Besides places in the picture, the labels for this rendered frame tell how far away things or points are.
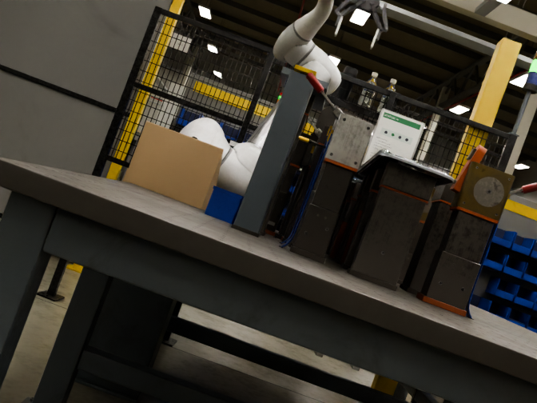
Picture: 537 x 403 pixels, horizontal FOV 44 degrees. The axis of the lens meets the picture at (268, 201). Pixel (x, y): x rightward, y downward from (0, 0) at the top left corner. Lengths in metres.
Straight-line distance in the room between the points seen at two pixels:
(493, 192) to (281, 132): 0.55
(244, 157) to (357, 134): 0.96
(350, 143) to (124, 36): 3.02
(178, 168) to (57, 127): 2.21
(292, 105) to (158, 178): 0.76
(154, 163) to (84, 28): 2.30
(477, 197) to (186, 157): 1.08
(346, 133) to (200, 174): 0.81
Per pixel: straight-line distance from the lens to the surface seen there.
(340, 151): 1.62
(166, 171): 2.34
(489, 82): 3.49
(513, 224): 4.93
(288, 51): 2.79
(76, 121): 4.44
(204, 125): 2.52
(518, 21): 7.01
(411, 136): 3.32
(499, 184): 1.68
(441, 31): 12.68
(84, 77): 4.47
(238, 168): 2.50
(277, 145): 1.72
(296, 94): 1.74
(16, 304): 1.15
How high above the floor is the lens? 0.77
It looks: 1 degrees up
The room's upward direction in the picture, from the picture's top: 20 degrees clockwise
